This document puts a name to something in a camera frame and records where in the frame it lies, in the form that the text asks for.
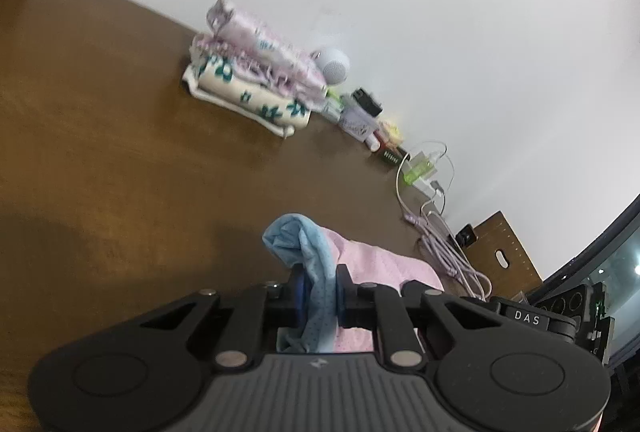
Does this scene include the wooden board with slot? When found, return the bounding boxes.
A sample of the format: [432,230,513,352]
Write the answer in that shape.
[455,211,544,299]

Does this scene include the dark framed glass door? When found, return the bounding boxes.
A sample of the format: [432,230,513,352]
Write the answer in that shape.
[525,195,640,432]

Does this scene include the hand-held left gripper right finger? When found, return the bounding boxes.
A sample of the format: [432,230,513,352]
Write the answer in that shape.
[335,265,503,371]

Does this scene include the black charger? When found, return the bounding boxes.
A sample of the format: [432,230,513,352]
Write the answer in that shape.
[351,88,384,117]

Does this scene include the dark labelled box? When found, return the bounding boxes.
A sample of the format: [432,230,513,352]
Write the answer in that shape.
[377,145,411,166]

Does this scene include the white astronaut speaker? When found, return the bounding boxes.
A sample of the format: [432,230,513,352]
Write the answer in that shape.
[310,46,351,86]

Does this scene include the yellow and pink small box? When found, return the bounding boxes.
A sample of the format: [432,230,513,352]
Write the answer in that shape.
[377,119,404,148]

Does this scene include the folded cream green-flower cloth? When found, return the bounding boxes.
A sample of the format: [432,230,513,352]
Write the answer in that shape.
[181,55,313,139]

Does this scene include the grey tin box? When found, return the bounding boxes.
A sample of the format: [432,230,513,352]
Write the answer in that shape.
[337,105,379,142]

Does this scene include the green and white small box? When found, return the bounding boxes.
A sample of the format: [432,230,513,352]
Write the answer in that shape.
[322,92,346,121]

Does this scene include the pink and blue mesh top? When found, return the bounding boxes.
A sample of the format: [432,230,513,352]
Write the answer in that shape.
[262,213,446,355]

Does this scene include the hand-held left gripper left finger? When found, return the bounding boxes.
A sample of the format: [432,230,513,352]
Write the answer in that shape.
[140,265,309,371]

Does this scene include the white power strip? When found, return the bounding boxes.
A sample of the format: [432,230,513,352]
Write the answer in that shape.
[414,172,449,214]

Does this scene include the folded pink floral cloth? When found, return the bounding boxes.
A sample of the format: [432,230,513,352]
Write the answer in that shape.
[192,0,329,106]

